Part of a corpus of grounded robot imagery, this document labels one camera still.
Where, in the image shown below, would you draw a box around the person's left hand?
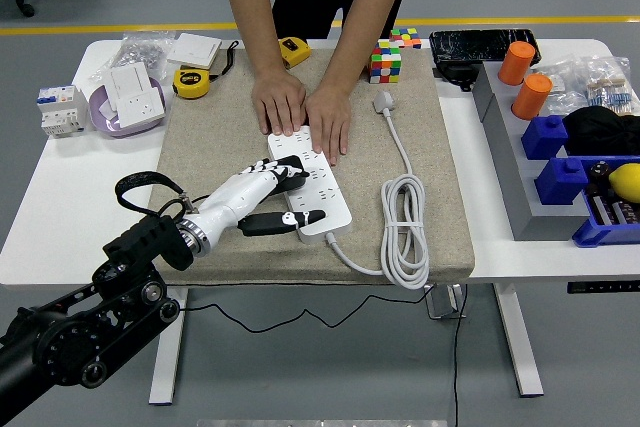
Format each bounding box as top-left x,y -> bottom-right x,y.
303,85 -> 353,168

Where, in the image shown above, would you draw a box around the person's right hand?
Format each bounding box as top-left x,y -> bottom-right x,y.
251,68 -> 307,137

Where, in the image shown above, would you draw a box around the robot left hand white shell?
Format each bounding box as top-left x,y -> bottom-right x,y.
180,155 -> 327,254

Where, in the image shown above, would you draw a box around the white power strip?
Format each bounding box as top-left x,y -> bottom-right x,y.
267,125 -> 353,245

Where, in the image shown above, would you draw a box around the thin black plug cord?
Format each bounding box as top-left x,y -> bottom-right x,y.
177,285 -> 432,334

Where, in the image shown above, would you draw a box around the boxy yellow tape measure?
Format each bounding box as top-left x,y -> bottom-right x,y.
278,37 -> 313,71

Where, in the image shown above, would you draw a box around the grey-brown mat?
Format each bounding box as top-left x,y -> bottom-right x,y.
154,47 -> 476,288

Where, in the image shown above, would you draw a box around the large rubik's cube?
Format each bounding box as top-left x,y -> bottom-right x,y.
369,40 -> 404,85

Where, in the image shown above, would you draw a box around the round yellow tape measure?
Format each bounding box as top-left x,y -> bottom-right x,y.
173,67 -> 212,100

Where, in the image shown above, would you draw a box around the small rubik's cube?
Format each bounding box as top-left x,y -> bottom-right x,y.
389,27 -> 423,51

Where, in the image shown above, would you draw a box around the black adapter box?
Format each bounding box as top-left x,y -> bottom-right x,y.
433,63 -> 480,94

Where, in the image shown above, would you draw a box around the purple bowl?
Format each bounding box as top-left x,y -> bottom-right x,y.
89,78 -> 170,140

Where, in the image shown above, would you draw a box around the clear bag of screws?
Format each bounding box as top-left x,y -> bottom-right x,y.
90,32 -> 177,84

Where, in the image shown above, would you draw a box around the black glossy tray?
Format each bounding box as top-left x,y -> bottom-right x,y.
429,29 -> 544,69

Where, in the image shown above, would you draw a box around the white table leg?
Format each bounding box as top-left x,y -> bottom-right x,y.
149,291 -> 190,406
493,283 -> 545,397

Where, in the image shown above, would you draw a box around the orange cylinder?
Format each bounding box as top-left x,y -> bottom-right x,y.
511,73 -> 554,122
497,41 -> 538,87

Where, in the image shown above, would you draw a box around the white circuit breaker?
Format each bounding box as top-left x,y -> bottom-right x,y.
37,86 -> 90,140

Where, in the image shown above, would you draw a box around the grey stepped block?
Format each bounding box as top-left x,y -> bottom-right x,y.
472,63 -> 593,243

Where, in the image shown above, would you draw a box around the small blue block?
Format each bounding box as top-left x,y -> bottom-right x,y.
521,115 -> 570,162

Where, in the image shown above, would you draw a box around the clear bag with parts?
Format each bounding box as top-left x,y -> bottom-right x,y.
533,60 -> 593,117

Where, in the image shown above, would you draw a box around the large blue block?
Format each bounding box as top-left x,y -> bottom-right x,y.
534,156 -> 593,207

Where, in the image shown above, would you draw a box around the black cloth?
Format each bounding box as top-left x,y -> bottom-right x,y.
562,106 -> 640,158

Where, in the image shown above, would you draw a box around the clear bag of resistors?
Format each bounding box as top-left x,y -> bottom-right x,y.
576,55 -> 635,117

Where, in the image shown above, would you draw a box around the blue plastic bin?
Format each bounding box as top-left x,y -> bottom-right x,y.
572,156 -> 640,249

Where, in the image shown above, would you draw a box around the yellow lemon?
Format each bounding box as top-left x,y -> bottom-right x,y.
608,163 -> 640,205

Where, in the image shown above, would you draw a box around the dark cylindrical parts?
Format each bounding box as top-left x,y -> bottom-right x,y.
593,192 -> 640,227

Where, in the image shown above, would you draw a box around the black table control panel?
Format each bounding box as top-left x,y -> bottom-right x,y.
567,280 -> 640,295

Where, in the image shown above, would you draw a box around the white power strip cord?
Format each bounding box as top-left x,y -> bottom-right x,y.
324,90 -> 430,291

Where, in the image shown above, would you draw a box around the black wrist strap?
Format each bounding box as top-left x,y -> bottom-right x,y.
211,41 -> 241,83

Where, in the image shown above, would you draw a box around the white flat switch box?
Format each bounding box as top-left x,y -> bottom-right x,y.
166,33 -> 224,69

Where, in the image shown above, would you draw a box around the white wall socket panel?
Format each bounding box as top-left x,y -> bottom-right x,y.
108,89 -> 168,132

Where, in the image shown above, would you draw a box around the white wall switch panel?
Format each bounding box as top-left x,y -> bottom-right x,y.
103,65 -> 155,104

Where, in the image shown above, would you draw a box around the silver metal bracket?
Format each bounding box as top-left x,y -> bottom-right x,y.
424,283 -> 468,321

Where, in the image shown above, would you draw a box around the black hanging cable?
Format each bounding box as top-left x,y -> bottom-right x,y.
451,283 -> 471,427

